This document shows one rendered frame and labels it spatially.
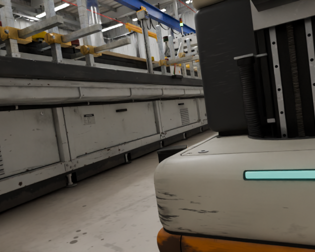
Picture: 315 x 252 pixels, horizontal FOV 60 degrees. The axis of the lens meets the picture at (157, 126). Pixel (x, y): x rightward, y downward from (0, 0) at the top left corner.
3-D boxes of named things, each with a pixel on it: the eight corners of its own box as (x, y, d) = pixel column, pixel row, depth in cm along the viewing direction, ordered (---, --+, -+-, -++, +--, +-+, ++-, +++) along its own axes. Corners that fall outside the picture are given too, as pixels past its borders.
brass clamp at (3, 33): (33, 41, 126) (31, 30, 126) (5, 36, 114) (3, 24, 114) (24, 44, 129) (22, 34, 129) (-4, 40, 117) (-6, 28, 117)
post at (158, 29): (167, 78, 253) (160, 25, 251) (165, 77, 250) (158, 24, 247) (164, 78, 255) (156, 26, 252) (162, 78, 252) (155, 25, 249)
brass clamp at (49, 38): (72, 45, 148) (71, 36, 148) (52, 41, 136) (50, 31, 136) (64, 48, 151) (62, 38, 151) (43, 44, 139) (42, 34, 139)
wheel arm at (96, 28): (102, 32, 134) (101, 23, 134) (98, 31, 131) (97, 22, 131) (42, 52, 155) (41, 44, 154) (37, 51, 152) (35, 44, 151)
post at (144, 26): (154, 74, 230) (147, 19, 228) (151, 73, 226) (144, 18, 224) (149, 75, 232) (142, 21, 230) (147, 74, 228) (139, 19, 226)
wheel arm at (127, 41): (131, 45, 156) (130, 37, 156) (128, 44, 153) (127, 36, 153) (75, 61, 177) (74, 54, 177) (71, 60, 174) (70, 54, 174)
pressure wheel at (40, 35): (31, 53, 151) (28, 32, 151) (44, 55, 158) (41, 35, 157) (40, 50, 147) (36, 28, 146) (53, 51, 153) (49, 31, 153)
